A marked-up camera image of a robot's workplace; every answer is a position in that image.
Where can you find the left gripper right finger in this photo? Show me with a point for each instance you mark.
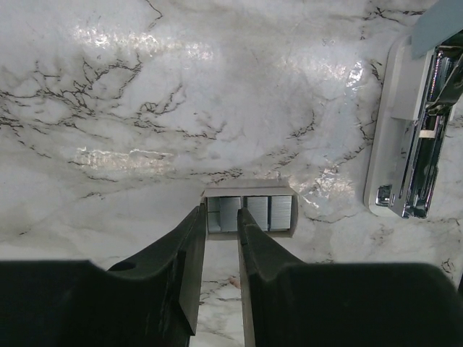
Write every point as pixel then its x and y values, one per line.
pixel 287 302

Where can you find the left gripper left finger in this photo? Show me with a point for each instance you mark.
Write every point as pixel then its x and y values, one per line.
pixel 148 299

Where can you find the staple tray with staples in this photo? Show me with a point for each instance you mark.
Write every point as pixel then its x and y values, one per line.
pixel 271 202

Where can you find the light blue stapler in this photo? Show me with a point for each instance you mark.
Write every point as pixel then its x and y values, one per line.
pixel 422 85

